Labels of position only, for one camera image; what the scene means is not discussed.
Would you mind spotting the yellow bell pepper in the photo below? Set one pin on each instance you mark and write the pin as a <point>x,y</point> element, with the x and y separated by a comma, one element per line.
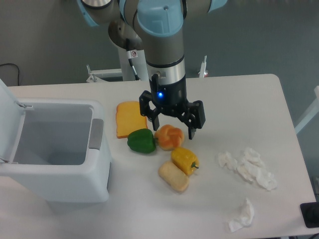
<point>185,160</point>

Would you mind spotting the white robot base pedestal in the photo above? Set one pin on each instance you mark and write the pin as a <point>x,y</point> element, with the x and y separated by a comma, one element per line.
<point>142,56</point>

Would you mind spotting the white open trash bin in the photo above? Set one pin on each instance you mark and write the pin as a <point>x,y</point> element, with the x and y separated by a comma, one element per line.
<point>56,148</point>

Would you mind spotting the green bell pepper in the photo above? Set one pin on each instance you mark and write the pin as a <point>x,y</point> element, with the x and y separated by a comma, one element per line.
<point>142,141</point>

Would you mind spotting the orange toast slice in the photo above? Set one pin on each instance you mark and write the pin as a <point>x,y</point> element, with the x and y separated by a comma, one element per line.
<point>129,119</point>

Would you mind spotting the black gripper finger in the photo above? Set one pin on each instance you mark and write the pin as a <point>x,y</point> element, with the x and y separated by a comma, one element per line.
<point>145,110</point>
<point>192,115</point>

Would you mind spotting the small crumpled white tissue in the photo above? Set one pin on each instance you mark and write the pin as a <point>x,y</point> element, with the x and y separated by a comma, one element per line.
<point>244,218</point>

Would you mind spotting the round knotted bread roll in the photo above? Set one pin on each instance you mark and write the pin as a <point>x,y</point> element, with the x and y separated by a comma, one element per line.
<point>169,137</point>

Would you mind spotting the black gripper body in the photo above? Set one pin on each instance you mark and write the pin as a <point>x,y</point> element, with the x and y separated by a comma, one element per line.
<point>167,97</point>

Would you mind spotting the large crumpled white tissue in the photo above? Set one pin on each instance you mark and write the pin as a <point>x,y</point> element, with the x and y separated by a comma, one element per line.
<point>250,167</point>

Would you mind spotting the black device at table edge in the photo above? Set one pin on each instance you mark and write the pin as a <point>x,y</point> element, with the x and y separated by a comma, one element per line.
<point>310,213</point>

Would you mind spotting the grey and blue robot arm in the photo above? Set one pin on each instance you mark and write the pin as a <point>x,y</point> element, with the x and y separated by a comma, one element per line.
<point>158,24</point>

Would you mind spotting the white frame right side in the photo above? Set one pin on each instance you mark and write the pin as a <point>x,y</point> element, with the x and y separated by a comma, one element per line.
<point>311,111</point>

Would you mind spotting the pale square bread loaf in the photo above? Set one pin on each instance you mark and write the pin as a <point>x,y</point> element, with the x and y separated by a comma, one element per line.
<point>173,176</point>

